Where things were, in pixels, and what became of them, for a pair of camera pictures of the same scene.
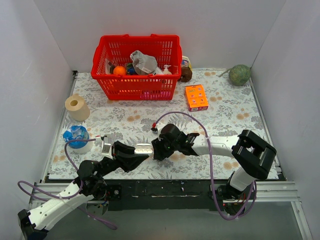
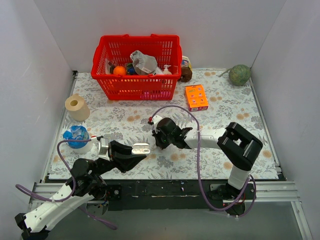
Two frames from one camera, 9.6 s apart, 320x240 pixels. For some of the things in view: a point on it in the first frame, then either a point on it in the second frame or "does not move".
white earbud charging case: [143, 148] does not move
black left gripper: [119, 155] does not move
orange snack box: [196, 97] does not move
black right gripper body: [161, 146] to [160, 136]
